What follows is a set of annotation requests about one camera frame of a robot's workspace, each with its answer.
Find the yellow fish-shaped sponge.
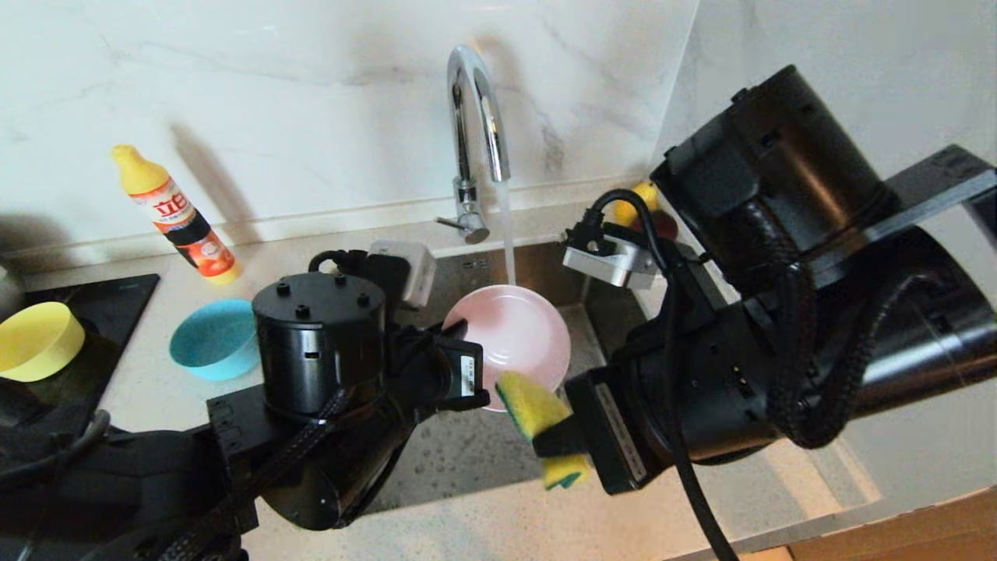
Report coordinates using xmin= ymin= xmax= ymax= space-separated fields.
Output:
xmin=495 ymin=371 xmax=593 ymax=492

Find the pink plastic bowl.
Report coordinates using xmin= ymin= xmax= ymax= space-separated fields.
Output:
xmin=442 ymin=285 xmax=572 ymax=412

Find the orange yellow dish soap bottle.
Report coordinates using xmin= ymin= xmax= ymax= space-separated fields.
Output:
xmin=109 ymin=143 xmax=241 ymax=286

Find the yellow plastic bowl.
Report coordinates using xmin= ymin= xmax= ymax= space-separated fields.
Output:
xmin=0 ymin=302 xmax=85 ymax=383

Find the stainless steel sink basin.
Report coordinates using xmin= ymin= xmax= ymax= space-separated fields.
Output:
xmin=343 ymin=236 xmax=706 ymax=515

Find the black braided left arm sleeve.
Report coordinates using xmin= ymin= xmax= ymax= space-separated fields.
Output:
xmin=156 ymin=390 xmax=351 ymax=561

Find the black braided arm sleeve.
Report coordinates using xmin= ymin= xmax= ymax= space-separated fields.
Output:
xmin=736 ymin=199 xmax=943 ymax=451
xmin=156 ymin=390 xmax=351 ymax=561

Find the black braided right arm sleeve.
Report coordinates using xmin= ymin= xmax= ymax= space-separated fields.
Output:
xmin=736 ymin=199 xmax=943 ymax=451

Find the clear running water stream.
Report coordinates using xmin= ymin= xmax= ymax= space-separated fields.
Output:
xmin=498 ymin=181 xmax=521 ymax=288

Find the blue plastic bowl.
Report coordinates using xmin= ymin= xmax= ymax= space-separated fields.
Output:
xmin=169 ymin=298 xmax=262 ymax=383

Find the chrome gooseneck faucet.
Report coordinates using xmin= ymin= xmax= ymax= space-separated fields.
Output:
xmin=433 ymin=44 xmax=513 ymax=245

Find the yellow pear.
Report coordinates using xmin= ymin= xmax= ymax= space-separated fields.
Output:
xmin=615 ymin=181 xmax=659 ymax=227

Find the black induction cooktop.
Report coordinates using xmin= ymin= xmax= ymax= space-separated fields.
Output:
xmin=0 ymin=273 xmax=160 ymax=437

